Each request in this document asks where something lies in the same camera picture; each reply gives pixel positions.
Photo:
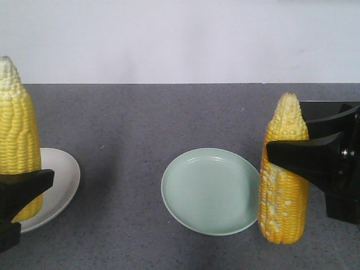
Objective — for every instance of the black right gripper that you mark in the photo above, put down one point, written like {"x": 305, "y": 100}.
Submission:
{"x": 329, "y": 160}

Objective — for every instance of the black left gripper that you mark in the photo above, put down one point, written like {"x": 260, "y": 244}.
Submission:
{"x": 21, "y": 199}

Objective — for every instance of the black gas stove top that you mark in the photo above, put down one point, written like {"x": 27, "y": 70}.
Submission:
{"x": 312, "y": 110}

